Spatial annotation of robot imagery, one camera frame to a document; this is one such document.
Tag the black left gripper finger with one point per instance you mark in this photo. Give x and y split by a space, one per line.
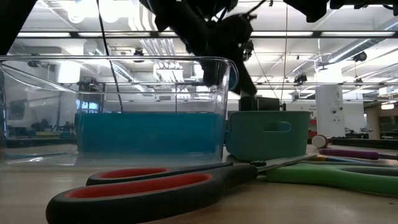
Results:
245 82
214 74

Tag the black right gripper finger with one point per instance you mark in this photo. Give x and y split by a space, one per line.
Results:
311 9

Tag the white capped tube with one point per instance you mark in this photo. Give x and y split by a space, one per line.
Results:
319 141

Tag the purple scissors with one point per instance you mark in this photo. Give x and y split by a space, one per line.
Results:
348 153

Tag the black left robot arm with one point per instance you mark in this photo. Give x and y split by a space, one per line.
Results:
177 21

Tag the black overhead light bar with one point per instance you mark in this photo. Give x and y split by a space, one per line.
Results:
317 34

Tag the black monitor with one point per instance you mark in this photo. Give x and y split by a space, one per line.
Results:
269 104

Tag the clear plastic bin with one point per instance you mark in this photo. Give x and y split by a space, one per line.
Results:
155 102

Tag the blue plastic bin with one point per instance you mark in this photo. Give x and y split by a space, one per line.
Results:
149 133

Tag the white pillar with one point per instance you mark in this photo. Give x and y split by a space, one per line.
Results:
330 112

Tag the green scissors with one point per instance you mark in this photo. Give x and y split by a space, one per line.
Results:
311 179

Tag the red and black scissors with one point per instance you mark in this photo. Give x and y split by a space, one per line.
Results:
140 202

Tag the black hanging ceiling camera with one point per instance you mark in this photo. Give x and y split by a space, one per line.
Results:
300 78
138 52
360 56

